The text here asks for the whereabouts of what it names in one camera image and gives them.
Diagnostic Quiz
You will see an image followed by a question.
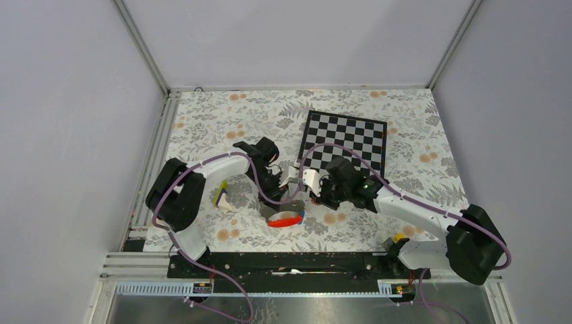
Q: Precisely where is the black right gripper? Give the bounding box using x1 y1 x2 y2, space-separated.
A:
310 176 351 211

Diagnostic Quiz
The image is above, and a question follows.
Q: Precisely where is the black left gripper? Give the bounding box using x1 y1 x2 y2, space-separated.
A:
246 167 289 213

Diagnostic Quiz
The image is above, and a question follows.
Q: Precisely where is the metal keyring holder red handle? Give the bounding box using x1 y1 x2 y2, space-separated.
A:
259 189 306 228

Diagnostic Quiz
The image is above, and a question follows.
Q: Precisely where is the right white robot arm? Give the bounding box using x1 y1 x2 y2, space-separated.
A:
303 157 507 286

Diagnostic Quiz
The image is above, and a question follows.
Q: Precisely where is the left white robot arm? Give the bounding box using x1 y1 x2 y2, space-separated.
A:
145 137 287 277

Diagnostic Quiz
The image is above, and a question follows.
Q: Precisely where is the black white chessboard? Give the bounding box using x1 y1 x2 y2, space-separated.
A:
298 110 388 177

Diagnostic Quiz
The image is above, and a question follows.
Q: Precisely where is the floral patterned table mat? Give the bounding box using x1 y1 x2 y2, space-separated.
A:
166 89 469 252

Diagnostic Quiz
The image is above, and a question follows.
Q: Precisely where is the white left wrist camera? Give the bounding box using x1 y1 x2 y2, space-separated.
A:
279 165 303 188

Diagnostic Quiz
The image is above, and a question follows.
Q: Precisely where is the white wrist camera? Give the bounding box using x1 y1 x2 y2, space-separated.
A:
279 165 303 188
302 169 321 197

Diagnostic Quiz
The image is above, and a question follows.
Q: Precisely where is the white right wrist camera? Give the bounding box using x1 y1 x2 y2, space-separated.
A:
302 169 321 197

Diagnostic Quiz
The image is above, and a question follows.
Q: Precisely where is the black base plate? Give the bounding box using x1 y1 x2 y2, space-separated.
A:
167 252 430 288

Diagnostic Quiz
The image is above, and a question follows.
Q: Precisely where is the white slotted cable duct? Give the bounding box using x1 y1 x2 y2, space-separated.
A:
115 280 403 298

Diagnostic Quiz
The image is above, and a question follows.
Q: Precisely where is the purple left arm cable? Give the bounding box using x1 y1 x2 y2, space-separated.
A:
150 152 305 323

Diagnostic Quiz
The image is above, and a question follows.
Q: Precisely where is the aluminium frame rail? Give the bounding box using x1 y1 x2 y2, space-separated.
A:
112 1 171 252

